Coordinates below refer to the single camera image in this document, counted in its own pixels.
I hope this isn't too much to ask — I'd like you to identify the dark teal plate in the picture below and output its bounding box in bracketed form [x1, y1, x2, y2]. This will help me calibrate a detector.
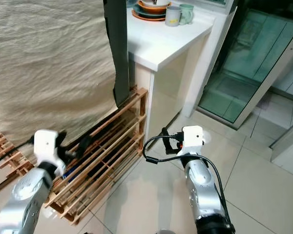
[133, 7, 166, 19]

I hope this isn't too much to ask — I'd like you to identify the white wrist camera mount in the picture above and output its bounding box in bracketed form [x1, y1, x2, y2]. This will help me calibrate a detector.
[181, 125, 206, 156]
[33, 129, 64, 177]

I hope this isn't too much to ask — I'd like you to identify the wooden slat rack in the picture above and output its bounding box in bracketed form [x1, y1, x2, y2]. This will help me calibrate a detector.
[0, 87, 148, 226]

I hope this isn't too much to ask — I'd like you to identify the beige wrinkled cloth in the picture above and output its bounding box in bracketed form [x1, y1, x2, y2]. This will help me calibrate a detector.
[0, 0, 118, 147]

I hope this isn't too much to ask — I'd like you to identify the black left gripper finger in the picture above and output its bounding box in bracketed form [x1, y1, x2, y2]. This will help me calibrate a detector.
[77, 135, 92, 156]

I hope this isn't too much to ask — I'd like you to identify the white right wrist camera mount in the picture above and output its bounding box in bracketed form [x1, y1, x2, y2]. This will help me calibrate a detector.
[181, 125, 206, 156]

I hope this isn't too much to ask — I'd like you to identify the orange bowl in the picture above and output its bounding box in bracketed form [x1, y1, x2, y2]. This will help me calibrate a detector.
[137, 1, 169, 14]

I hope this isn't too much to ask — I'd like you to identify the white bowl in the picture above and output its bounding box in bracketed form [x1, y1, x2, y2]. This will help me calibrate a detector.
[141, 0, 168, 6]

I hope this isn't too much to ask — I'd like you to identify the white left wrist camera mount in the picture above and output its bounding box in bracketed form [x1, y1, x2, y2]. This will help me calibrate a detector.
[33, 129, 64, 177]

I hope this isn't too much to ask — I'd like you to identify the green mug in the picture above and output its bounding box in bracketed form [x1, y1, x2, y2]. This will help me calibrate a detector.
[179, 4, 195, 25]

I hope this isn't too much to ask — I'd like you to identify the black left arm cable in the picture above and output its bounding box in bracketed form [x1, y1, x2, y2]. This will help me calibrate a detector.
[0, 141, 37, 171]

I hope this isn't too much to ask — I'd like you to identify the orange plate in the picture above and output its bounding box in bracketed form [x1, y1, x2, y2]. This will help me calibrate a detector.
[131, 11, 166, 22]

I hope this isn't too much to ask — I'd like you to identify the green glass sliding door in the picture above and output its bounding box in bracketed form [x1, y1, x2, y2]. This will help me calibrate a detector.
[196, 6, 293, 130]

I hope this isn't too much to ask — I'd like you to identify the grey mug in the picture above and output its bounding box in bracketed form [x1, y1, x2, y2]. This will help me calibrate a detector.
[165, 5, 182, 26]

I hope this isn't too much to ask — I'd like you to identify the white kitchen counter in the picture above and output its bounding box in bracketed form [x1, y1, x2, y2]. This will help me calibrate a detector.
[127, 0, 237, 142]

